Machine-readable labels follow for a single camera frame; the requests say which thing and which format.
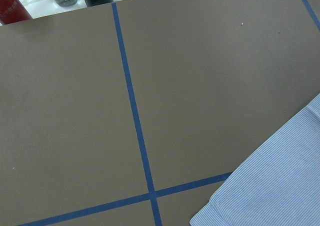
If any light blue striped shirt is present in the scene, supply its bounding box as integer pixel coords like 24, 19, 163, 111
190, 97, 320, 226

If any red bottle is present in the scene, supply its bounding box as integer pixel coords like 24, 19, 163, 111
0, 0, 32, 25

